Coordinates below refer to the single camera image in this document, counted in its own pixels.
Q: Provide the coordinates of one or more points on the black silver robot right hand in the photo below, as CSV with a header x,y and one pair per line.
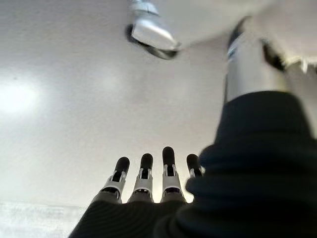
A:
x,y
247,173

